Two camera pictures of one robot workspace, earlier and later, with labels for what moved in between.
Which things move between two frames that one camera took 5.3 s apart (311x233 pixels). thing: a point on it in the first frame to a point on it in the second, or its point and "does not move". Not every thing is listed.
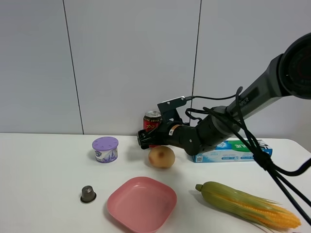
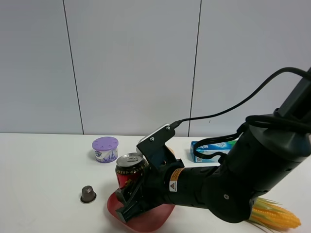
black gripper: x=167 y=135 to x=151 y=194
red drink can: x=151 y=121 to x=129 y=167
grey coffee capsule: x=88 y=194 does not move
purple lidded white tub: x=106 y=149 does not move
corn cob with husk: x=265 y=213 does not move
